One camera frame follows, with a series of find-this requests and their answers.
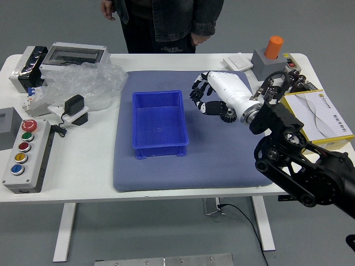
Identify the person's left hand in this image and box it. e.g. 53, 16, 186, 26
190, 32, 208, 47

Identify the person's right hand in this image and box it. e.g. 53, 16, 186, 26
100, 1, 116, 21

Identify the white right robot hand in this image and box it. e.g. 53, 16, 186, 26
189, 70, 262, 123

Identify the big black gear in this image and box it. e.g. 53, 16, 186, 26
221, 108, 239, 124

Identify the white distribution box, clear cover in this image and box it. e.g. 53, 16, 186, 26
39, 42, 111, 73

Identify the blue plastic box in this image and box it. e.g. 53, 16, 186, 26
131, 90, 190, 160

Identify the yellow and white cardboard box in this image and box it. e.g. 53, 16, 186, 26
280, 89, 355, 155

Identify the black and white wrapped box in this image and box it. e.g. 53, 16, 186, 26
9, 45, 49, 94

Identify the metal box under table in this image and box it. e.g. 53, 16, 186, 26
202, 197, 226, 216

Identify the grey box with dark face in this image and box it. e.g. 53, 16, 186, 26
0, 107, 23, 152

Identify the grey push-button control box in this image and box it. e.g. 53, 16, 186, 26
2, 119, 53, 194

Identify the person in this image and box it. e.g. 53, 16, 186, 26
99, 0, 225, 54

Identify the grey square block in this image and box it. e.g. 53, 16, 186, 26
251, 48, 288, 82

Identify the orange cylinder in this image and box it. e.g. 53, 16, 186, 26
264, 35, 285, 59

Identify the clear crumpled plastic bag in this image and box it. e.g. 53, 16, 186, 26
41, 62, 129, 112

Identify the blue-grey padded mat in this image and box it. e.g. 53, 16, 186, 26
112, 70, 275, 193

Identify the black power adapter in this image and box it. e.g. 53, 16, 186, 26
64, 94, 85, 115

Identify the white socket panel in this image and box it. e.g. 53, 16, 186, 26
47, 103, 91, 127

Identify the white circuit breaker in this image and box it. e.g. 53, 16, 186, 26
22, 85, 50, 117

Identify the white table leg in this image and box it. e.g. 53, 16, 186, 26
52, 203, 77, 263
251, 196, 276, 252

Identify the grey metal plate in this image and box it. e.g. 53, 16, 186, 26
94, 252, 234, 266

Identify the white wall switch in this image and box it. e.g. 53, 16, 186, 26
222, 52, 253, 72

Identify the white switch box, red button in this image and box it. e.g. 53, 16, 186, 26
282, 52, 299, 75

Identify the black adapter cord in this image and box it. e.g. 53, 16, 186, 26
51, 110, 69, 138

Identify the black power cable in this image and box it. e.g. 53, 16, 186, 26
217, 203, 270, 266

